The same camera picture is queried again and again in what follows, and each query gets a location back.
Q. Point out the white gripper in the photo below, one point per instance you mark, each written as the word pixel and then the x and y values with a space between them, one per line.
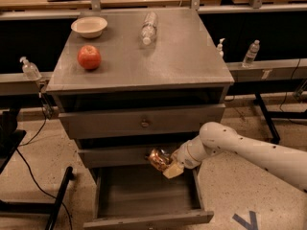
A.
pixel 183 157

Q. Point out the small white pump bottle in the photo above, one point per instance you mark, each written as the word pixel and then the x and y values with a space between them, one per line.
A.
pixel 220 47

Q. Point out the white bowl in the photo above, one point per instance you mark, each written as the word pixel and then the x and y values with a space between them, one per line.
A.
pixel 89 27

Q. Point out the grey middle drawer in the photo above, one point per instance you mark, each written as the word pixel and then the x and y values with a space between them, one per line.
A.
pixel 97 156

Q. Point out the red apple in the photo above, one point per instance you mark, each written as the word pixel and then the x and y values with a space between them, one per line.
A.
pixel 89 57

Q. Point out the grey metal rail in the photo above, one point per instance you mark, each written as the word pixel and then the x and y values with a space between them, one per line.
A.
pixel 121 77

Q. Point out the upright clear water bottle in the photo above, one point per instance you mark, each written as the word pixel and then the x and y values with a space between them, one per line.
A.
pixel 251 54

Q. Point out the grey open bottom drawer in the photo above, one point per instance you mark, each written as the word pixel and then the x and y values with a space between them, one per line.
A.
pixel 139 197

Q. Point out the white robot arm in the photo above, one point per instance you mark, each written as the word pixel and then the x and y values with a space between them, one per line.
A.
pixel 288 164

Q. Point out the left hand sanitizer bottle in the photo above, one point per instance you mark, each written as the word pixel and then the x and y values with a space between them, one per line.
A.
pixel 30 70

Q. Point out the black table leg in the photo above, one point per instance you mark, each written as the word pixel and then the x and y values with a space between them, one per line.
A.
pixel 270 115

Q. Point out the grey drawer cabinet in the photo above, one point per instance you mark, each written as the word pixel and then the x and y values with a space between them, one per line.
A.
pixel 141 98

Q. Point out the grey top drawer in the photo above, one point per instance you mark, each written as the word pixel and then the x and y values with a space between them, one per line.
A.
pixel 139 121

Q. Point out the clear plastic water bottle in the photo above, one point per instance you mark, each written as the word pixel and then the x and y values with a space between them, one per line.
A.
pixel 149 28

